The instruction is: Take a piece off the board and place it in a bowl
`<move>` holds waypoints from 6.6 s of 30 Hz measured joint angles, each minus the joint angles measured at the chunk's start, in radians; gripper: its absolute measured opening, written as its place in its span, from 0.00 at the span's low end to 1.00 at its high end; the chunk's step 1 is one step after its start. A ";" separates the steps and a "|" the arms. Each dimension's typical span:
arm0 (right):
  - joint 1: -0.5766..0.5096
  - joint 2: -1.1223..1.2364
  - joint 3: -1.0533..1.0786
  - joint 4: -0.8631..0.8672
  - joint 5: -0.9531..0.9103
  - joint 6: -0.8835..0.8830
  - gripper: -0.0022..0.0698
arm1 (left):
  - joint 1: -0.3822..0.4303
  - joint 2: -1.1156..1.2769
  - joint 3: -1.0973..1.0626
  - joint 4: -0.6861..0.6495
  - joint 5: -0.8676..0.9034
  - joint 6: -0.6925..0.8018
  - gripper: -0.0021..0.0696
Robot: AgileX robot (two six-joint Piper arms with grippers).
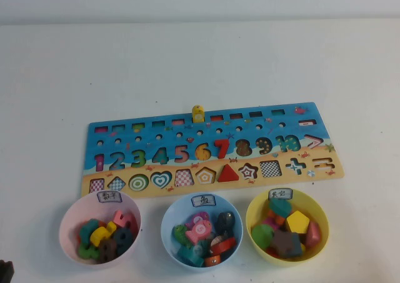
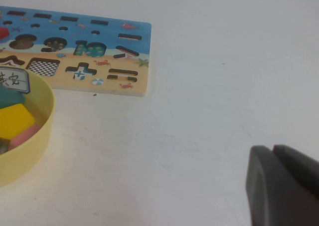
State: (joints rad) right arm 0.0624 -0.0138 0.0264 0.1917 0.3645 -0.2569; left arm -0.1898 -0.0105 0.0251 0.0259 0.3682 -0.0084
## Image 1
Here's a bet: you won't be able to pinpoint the yellow wooden fish piece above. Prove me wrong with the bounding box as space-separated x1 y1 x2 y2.
191 104 206 124

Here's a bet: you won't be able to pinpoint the red wooden triangle piece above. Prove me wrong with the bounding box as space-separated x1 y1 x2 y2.
217 163 240 183

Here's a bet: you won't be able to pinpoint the paper label on blue bowl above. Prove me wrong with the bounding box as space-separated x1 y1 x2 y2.
191 194 217 207

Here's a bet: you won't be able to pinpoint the magenta wooden fish piece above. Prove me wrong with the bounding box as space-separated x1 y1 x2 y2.
184 211 209 227

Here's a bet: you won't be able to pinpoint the black wooden fish piece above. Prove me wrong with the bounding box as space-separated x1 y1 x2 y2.
216 212 236 237

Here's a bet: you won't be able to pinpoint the paper label on yellow bowl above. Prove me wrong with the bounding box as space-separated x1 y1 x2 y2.
268 188 294 200

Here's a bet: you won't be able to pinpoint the green wooden fish piece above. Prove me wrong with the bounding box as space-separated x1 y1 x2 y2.
172 224 191 245

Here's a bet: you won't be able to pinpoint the blue plastic bowl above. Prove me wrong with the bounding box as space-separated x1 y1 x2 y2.
160 192 244 268

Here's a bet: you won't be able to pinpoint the teal wooden shape piece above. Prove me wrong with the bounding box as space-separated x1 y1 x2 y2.
268 197 293 217

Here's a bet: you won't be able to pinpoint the paper label on pink bowl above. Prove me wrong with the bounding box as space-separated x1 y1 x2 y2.
97 191 122 204

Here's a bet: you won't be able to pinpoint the orange wooden shape piece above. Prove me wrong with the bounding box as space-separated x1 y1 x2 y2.
266 210 287 226

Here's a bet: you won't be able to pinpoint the pink wooden number piece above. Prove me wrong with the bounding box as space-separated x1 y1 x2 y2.
112 209 139 237

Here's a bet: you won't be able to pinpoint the magenta wooden shape piece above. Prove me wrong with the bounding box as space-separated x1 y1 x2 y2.
262 217 281 231

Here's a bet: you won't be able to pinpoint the red wooden fish piece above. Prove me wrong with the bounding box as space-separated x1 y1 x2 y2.
209 236 237 256

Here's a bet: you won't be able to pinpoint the colourful wooden number puzzle board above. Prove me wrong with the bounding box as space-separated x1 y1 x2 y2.
80 101 345 199

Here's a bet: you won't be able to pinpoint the green wooden circle piece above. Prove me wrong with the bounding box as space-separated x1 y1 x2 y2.
251 224 275 250

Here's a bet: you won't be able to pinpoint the fish pieces in blue bowl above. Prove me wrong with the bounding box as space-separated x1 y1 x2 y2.
177 239 209 267

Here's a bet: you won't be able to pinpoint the dark blue wooden number piece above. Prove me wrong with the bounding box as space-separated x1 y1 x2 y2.
112 228 136 256

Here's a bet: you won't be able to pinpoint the yellow wooden pentagon piece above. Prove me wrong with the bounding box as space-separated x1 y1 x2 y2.
286 210 310 235

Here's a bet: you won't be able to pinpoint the brown wooden star piece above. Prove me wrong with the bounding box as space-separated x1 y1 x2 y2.
270 229 299 258

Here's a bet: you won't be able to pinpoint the number pieces in pink bowl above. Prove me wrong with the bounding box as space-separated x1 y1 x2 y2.
89 222 118 246

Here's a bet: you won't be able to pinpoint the brown wooden number piece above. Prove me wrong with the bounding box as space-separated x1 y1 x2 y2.
99 239 118 264

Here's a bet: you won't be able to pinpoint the teal wooden number piece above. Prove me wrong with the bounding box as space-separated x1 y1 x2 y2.
78 219 100 242

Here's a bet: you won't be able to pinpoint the pink wooden trapezoid piece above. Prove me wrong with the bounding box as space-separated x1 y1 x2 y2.
304 222 322 249

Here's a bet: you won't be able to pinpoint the yellow plastic bowl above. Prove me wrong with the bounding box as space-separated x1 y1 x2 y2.
245 188 329 267

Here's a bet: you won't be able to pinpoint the pink plastic bowl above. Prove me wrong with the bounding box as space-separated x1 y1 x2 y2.
58 191 142 265

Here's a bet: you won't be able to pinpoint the green wooden number piece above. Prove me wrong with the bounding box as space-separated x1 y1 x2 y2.
77 244 101 261

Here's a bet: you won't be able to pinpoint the red wooden number seven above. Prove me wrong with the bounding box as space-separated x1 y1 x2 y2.
214 138 231 159

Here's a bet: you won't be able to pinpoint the pink wooden fish numbered five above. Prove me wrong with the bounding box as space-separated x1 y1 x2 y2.
184 219 211 245

